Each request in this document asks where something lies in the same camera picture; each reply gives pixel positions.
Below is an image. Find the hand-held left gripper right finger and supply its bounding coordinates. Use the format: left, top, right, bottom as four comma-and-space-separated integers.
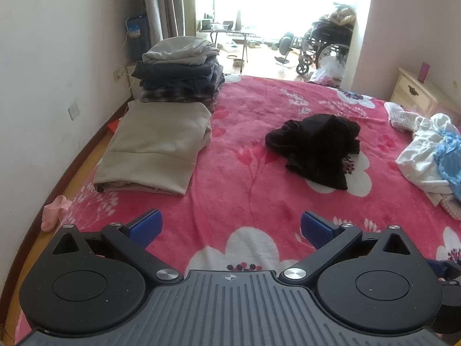
279, 211, 423, 285

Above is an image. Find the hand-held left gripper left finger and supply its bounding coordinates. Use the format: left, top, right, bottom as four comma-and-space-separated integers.
51, 208, 182, 285

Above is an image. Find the black shirt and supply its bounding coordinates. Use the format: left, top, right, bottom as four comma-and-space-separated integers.
265, 113, 362, 191

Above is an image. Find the stack of dark folded clothes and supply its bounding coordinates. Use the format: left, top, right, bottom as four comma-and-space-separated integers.
131, 58, 226, 112

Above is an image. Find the beige folded garment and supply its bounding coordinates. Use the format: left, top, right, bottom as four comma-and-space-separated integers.
94, 100, 212, 197

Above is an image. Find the pink slipper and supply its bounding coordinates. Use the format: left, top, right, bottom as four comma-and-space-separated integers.
41, 195, 69, 232

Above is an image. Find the pink floral blanket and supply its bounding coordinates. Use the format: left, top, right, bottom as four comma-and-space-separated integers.
14, 74, 461, 336

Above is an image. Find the pink striped knitted garment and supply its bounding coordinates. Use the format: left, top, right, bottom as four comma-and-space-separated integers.
441, 193, 461, 221

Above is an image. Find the white garment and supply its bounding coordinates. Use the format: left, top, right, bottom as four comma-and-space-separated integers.
395, 113, 461, 206

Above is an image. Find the pale fuzzy knitted garment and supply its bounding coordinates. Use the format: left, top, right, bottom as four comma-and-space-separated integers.
383, 101, 418, 131

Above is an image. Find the white cabinet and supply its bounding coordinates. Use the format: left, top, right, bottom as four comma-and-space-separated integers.
126, 63, 145, 99

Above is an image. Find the blue garment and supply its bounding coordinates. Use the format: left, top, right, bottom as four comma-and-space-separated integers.
434, 131, 461, 202

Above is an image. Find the white plastic bag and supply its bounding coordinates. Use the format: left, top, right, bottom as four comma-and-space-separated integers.
310, 56, 346, 87

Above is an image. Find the cream nightstand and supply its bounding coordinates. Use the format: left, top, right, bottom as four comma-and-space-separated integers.
389, 67, 461, 116

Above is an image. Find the grey folded garment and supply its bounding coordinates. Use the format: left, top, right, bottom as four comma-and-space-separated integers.
141, 36, 220, 66

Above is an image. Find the wheelchair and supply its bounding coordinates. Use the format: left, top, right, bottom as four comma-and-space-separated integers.
275, 20, 355, 76

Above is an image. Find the folding table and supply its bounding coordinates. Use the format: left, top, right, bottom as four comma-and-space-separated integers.
198, 22, 258, 63

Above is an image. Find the beige cloth bundle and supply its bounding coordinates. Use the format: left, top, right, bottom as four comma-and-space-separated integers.
320, 3, 357, 27

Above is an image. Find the grey curtain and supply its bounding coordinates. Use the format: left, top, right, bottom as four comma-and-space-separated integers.
139, 0, 197, 46

